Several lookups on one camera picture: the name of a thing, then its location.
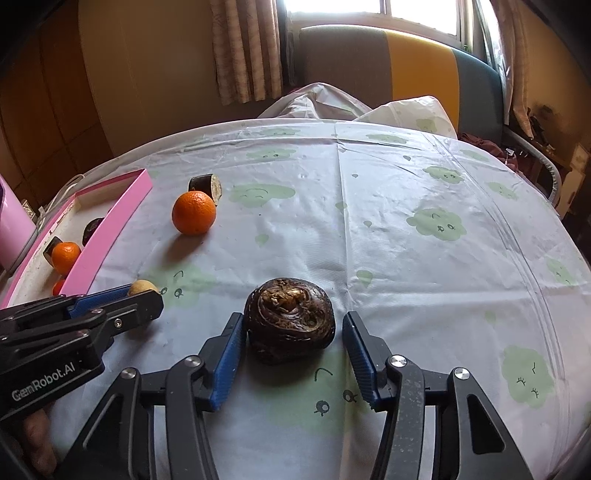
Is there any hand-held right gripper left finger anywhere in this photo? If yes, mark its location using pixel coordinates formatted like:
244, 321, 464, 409
60, 311, 246, 480

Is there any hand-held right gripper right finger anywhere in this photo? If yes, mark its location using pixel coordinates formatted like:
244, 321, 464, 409
342, 310, 536, 480

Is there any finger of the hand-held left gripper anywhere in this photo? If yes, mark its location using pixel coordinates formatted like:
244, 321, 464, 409
0, 285, 134, 331
90, 290, 165, 357

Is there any small yellow-brown round fruit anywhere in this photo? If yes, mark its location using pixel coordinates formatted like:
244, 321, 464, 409
128, 279, 160, 297

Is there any orange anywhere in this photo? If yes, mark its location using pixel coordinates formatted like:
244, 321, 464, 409
51, 241, 82, 276
172, 190, 217, 236

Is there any pink rectangular tray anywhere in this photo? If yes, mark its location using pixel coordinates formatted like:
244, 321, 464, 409
0, 168, 153, 310

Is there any large dark cut root piece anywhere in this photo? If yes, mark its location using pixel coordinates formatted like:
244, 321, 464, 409
41, 236, 64, 265

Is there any dark smooth round root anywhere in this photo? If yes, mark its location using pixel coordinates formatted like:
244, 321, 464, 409
82, 218, 106, 246

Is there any dark root with swirled top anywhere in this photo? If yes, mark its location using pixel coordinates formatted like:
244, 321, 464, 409
243, 278, 336, 366

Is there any person's left hand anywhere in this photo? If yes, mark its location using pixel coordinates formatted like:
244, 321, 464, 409
21, 406, 58, 474

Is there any pink electric kettle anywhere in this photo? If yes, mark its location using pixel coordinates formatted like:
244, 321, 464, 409
0, 173, 38, 273

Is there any small dark cut root piece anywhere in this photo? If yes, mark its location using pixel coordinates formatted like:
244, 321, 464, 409
188, 174, 223, 206

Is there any brown wooden wardrobe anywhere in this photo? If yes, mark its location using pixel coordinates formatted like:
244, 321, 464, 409
0, 0, 116, 208

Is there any dark red cloth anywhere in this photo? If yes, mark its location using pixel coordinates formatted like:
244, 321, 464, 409
457, 133, 532, 185

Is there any crumpled white plastic sheet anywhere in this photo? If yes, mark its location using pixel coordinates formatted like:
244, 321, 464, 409
256, 82, 372, 121

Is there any beige patterned curtain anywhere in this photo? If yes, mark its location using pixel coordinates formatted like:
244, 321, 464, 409
480, 0, 532, 125
210, 0, 283, 104

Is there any white and yellow cabinet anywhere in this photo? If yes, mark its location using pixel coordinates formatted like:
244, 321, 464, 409
556, 143, 591, 217

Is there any grey yellow blue headboard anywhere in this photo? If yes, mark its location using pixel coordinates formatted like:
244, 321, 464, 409
299, 24, 504, 139

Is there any window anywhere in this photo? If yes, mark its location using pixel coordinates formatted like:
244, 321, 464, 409
283, 0, 481, 51

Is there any white power cable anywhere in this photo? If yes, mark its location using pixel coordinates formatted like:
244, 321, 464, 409
39, 173, 86, 222

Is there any grey curved bed rail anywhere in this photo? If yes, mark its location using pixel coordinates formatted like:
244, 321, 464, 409
501, 124, 561, 208

